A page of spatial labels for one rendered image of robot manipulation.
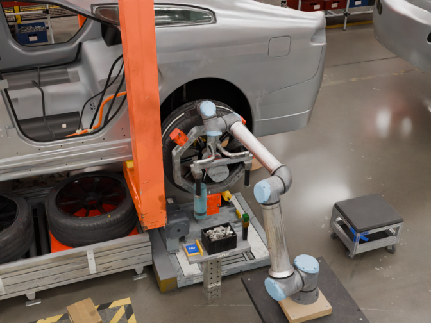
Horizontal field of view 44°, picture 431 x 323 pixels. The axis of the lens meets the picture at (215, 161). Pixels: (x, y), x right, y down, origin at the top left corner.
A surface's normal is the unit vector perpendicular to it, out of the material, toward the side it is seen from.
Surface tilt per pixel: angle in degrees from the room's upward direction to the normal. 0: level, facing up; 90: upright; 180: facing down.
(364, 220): 0
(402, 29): 87
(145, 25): 90
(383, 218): 0
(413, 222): 0
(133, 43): 90
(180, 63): 90
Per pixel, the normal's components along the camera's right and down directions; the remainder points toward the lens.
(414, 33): -0.91, 0.18
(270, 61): 0.33, 0.53
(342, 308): 0.00, -0.83
